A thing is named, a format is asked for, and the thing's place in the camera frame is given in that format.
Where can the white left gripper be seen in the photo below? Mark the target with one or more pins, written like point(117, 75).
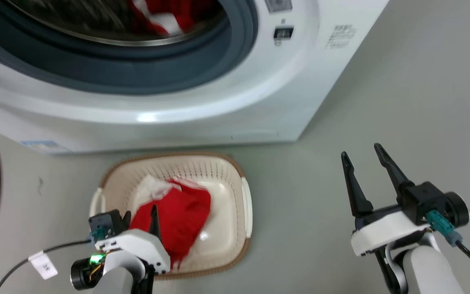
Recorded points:
point(145, 245)

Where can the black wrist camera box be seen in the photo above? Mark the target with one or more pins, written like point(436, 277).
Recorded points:
point(106, 223)
point(426, 202)

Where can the grey rubber door gasket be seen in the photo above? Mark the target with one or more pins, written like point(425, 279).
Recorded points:
point(145, 69)

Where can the red and white garment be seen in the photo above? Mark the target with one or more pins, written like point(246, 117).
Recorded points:
point(186, 216)

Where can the red and white clothes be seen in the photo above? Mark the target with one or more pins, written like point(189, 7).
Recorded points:
point(165, 18)

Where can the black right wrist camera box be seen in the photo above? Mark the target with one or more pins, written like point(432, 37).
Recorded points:
point(426, 202)

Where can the white front-load washing machine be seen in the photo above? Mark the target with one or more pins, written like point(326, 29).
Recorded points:
point(284, 90)

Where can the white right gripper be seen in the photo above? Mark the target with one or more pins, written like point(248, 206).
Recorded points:
point(382, 232)

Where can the cream plastic laundry basket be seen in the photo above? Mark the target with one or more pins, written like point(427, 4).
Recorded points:
point(229, 204)

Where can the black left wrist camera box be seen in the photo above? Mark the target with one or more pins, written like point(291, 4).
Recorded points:
point(106, 223)

